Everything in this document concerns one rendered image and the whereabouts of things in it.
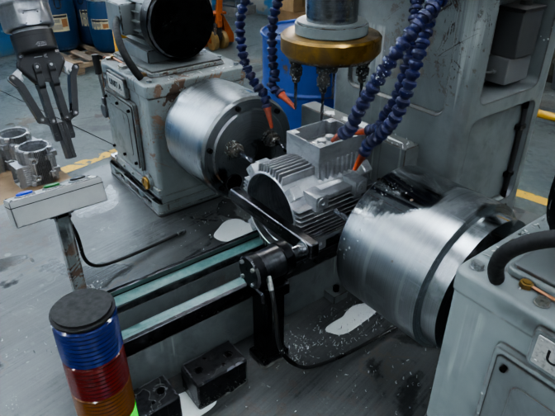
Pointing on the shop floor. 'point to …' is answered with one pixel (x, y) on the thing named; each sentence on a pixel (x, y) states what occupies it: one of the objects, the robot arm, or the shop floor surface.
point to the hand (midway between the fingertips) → (65, 139)
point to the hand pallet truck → (221, 36)
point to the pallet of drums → (82, 30)
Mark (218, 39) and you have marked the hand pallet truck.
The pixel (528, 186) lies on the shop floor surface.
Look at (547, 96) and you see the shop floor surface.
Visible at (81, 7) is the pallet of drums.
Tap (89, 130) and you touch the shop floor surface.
